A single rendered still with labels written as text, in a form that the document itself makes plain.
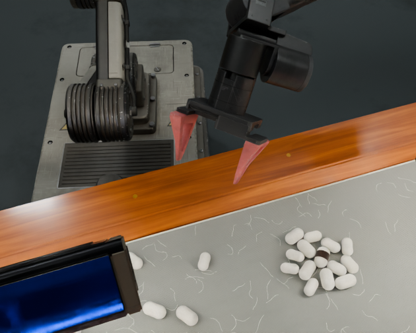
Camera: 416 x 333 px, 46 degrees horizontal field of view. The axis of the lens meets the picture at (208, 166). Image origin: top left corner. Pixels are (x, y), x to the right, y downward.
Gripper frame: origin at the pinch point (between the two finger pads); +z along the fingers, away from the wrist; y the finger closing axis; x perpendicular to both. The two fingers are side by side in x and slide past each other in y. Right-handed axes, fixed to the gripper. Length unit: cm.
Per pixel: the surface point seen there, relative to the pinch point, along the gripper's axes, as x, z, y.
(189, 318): 3.8, 22.6, -5.6
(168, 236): -6.7, 16.6, 5.0
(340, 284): -8.7, 12.5, -24.6
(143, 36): -149, -5, 95
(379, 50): -181, -31, -10
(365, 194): -25.5, 1.0, -23.4
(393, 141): -33.9, -9.1, -24.6
